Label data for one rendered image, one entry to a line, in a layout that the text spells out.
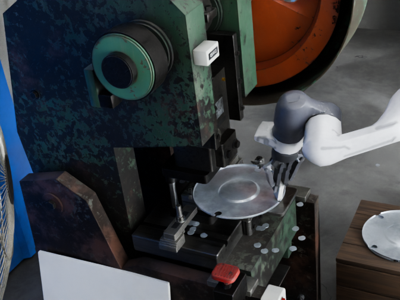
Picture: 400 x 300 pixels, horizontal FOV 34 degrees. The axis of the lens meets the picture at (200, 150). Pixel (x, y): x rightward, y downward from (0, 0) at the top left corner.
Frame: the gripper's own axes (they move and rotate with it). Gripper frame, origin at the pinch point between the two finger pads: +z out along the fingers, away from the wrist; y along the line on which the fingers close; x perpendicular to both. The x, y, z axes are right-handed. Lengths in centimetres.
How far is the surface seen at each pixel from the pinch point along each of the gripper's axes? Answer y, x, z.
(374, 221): 49, 7, 51
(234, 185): -9.2, 11.2, 7.2
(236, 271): -23.4, -22.0, -1.1
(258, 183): -1.9, 9.5, 7.3
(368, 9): 203, 231, 149
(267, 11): 16, 48, -27
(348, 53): 167, 195, 153
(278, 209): -2.3, -5.3, 2.4
